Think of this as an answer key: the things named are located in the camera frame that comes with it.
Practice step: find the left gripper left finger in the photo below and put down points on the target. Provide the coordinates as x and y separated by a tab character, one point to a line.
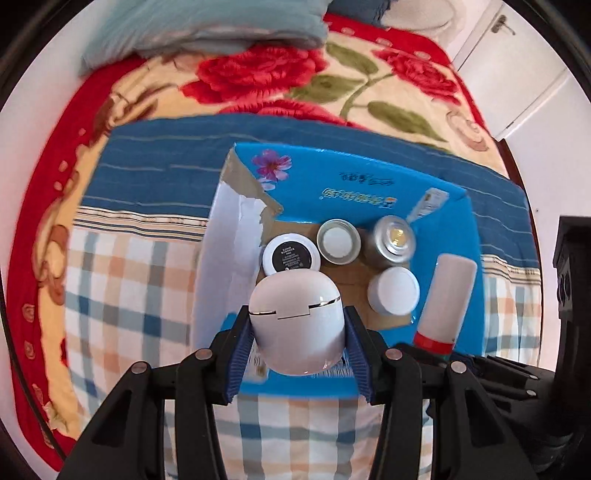
124	438

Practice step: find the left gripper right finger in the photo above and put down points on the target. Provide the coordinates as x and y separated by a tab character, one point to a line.
471	439

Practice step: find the white tube red band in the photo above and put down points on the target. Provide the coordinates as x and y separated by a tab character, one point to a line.
446	305

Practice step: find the white egg-shaped case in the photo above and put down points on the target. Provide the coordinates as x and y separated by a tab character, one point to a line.
298	321

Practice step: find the white round lidded jar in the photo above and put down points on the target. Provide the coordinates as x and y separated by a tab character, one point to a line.
395	291

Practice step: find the silver can gold top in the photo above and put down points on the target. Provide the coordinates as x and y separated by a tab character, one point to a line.
390	243

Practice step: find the small silver tin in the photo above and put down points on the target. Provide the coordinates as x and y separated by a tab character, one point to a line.
339	242

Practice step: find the white jar black label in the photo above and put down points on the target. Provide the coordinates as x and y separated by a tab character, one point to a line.
290	251

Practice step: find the plaid bed sheet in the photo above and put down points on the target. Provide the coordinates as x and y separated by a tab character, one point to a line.
133	254

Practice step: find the blue cardboard milk box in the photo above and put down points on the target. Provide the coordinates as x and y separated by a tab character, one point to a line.
264	183

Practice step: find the white cabinet door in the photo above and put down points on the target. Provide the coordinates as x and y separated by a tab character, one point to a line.
509	68

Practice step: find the red rose floral blanket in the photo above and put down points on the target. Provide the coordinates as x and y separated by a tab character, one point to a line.
394	83

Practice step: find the grey-blue pillow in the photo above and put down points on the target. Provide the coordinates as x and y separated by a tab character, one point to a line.
151	28

